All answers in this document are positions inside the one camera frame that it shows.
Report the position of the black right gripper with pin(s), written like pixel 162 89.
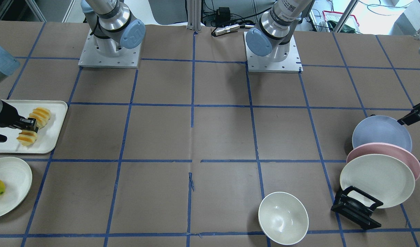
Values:
pixel 6 116

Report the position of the striped bread loaf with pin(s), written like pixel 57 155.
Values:
pixel 39 117

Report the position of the blue plate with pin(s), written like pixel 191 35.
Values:
pixel 381 129

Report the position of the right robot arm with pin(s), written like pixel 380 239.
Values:
pixel 8 65

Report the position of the cream plate under lemon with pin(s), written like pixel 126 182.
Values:
pixel 17 177

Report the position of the pink plate in rack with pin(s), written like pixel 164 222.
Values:
pixel 390 150

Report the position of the cream plate in rack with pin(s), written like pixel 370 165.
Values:
pixel 383 177

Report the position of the white rectangular tray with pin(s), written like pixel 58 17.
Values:
pixel 47 136

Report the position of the black power adapter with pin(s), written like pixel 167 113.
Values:
pixel 223 14

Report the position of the cream ceramic bowl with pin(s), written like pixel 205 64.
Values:
pixel 283 218

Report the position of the black dish rack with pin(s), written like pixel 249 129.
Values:
pixel 355 210

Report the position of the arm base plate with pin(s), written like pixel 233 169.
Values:
pixel 107 53
pixel 262 56

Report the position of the aluminium frame post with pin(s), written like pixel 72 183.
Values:
pixel 194 15

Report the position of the silver cable connector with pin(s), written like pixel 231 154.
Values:
pixel 225 30

